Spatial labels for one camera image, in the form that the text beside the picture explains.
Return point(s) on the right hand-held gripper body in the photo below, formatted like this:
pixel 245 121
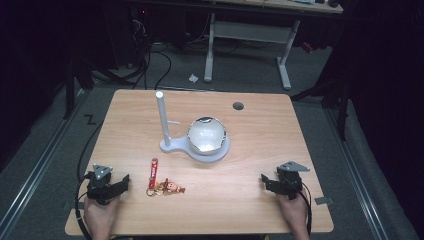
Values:
pixel 290 181

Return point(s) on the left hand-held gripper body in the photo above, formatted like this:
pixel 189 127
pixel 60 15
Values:
pixel 100 186

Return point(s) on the person's right hand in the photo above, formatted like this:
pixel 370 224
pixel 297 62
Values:
pixel 295 213

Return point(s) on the person's left hand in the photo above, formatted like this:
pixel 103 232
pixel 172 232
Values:
pixel 100 218

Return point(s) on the grey tape piece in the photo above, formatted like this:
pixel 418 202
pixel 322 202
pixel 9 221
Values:
pixel 324 200

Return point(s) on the white stand with pole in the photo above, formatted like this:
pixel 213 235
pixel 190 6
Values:
pixel 181 146

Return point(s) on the silver metal bowl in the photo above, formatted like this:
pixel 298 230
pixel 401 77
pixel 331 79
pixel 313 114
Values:
pixel 206 135

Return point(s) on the black round table grommet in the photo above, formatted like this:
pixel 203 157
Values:
pixel 238 106

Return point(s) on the black metal stand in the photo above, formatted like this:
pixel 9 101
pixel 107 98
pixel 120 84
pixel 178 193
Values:
pixel 341 106
pixel 70 90

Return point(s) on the white paper scrap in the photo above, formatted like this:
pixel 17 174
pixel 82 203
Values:
pixel 193 78

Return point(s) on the small red object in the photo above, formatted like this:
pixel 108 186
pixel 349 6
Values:
pixel 307 47

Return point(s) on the metal floor rail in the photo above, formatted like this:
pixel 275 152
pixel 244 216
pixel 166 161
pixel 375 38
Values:
pixel 356 176
pixel 36 170

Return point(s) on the white frame wooden desk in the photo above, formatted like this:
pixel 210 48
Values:
pixel 250 31

